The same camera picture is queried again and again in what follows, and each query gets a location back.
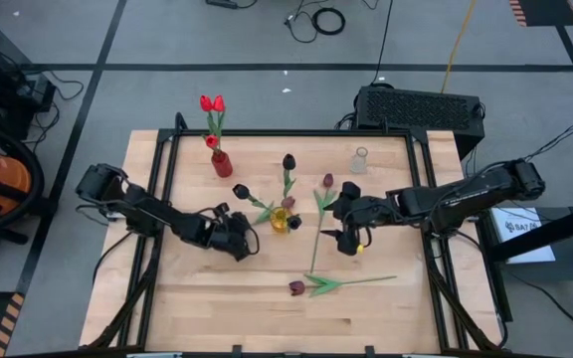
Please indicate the red ribbed glass vase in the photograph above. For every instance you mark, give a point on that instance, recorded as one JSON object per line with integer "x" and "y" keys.
{"x": 222, "y": 166}

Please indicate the silver aluminium extrusion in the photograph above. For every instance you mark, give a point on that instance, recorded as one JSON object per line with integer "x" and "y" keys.
{"x": 154, "y": 355}

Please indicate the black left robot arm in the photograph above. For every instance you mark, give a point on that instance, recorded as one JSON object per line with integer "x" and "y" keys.
{"x": 157, "y": 214}

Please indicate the clear glass vase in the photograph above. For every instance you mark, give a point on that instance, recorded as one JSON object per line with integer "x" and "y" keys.
{"x": 359, "y": 164}

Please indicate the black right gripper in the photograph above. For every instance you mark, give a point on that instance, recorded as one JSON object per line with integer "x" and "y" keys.
{"x": 366, "y": 211}

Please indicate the black power strip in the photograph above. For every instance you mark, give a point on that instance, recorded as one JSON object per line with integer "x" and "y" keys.
{"x": 222, "y": 4}

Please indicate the black table edge clip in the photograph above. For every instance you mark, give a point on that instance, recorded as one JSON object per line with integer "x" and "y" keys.
{"x": 237, "y": 351}
{"x": 369, "y": 351}

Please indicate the black aluminium table frame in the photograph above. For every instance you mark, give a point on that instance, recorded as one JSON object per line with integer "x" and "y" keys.
{"x": 291, "y": 132}

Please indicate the black side stand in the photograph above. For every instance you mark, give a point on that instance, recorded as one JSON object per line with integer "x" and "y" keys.
{"x": 555, "y": 231}

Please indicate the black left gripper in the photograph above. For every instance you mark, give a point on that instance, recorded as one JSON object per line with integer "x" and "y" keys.
{"x": 234, "y": 233}

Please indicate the orange shop vacuum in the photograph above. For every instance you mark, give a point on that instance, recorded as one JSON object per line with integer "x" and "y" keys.
{"x": 3, "y": 176}

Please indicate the yellow textured glass vase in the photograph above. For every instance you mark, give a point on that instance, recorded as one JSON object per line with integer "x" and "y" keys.
{"x": 279, "y": 221}

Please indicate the black artificial tulip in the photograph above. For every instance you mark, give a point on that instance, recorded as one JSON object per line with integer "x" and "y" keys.
{"x": 294, "y": 222}
{"x": 289, "y": 161}
{"x": 241, "y": 191}

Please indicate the black computer case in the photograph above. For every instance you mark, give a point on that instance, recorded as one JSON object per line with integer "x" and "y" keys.
{"x": 416, "y": 112}

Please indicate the white paper sign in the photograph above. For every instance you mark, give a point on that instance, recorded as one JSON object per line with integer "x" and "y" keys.
{"x": 520, "y": 243}

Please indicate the red artificial tulip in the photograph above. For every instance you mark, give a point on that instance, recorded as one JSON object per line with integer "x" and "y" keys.
{"x": 211, "y": 141}
{"x": 219, "y": 103}
{"x": 206, "y": 103}

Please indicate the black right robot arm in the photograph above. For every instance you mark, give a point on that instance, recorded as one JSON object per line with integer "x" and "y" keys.
{"x": 455, "y": 199}

